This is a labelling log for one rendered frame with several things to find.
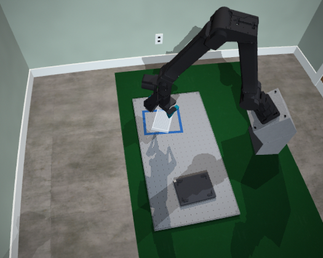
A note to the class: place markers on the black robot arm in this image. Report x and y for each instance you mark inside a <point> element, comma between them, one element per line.
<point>238,27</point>

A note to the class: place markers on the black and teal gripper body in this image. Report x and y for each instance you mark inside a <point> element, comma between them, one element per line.
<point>167,108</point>

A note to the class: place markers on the white well plate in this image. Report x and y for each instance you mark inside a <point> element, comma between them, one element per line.
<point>161,121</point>

